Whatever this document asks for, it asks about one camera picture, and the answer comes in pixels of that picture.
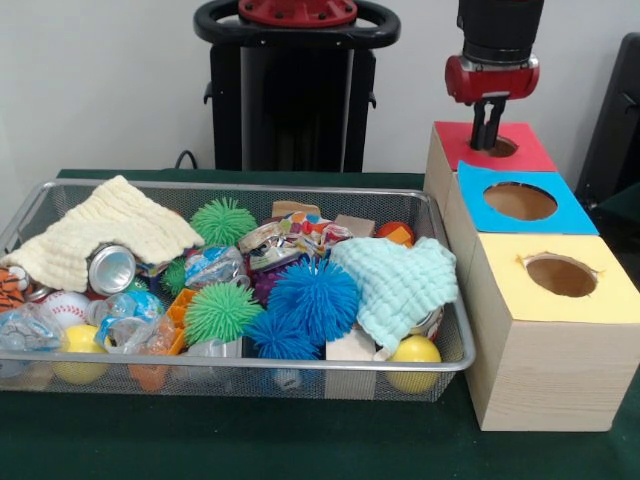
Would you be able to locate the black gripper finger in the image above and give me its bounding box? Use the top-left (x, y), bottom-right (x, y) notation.
top-left (483, 99), bottom-right (505, 149)
top-left (469, 101), bottom-right (487, 151)

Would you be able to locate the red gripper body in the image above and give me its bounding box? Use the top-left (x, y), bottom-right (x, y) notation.
top-left (444, 53), bottom-right (541, 105)

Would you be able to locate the cream waffle cloth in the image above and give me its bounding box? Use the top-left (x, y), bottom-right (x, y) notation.
top-left (2, 174), bottom-right (206, 294)

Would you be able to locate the wooden box with three holes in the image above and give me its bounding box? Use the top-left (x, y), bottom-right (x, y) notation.
top-left (422, 120), bottom-right (640, 432)

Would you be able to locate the silver mesh bin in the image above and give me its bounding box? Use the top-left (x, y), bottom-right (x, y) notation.
top-left (0, 179), bottom-right (477, 404)

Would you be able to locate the black upright panel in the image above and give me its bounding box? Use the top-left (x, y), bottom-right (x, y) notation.
top-left (574, 32), bottom-right (640, 204)

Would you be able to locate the dark green table cloth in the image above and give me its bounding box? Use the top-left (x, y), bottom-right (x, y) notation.
top-left (594, 180), bottom-right (640, 226)
top-left (0, 168), bottom-right (640, 480)

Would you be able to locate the mint waffle cloth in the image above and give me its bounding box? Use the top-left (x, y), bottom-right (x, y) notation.
top-left (329, 237), bottom-right (460, 351)

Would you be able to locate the yellow plastic ball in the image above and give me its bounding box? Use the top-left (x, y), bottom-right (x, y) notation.
top-left (52, 324), bottom-right (110, 385)
top-left (385, 334), bottom-right (443, 394)

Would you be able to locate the large blue spiky ball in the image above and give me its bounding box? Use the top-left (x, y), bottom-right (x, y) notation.
top-left (268, 257), bottom-right (360, 346)

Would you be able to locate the green spiky ball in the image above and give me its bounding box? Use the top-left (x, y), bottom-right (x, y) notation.
top-left (183, 282), bottom-right (264, 348)
top-left (189, 197), bottom-right (259, 248)

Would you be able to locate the small blue spiky ball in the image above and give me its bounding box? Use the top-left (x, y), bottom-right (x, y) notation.
top-left (243, 310), bottom-right (322, 361)

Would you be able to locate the silver drink can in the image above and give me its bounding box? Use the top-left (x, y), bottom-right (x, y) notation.
top-left (87, 243), bottom-right (137, 296)

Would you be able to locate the white baseball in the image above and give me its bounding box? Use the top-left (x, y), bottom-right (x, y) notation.
top-left (38, 290), bottom-right (91, 330)

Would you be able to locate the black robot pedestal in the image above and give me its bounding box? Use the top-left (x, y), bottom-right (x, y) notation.
top-left (193, 0), bottom-right (401, 174)

